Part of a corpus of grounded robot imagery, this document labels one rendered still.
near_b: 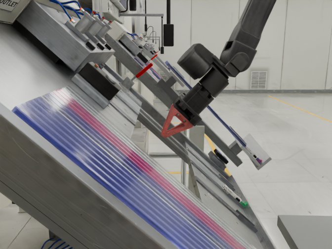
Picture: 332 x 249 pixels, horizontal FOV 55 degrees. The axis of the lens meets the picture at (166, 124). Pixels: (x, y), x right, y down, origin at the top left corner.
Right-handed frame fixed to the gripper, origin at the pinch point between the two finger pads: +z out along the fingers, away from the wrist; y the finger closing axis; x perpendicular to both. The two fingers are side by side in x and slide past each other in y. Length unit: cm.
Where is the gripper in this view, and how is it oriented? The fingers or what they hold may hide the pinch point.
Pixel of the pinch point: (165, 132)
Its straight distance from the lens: 79.6
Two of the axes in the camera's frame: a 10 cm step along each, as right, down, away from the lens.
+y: 0.1, 2.2, -9.8
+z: -6.9, 7.1, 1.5
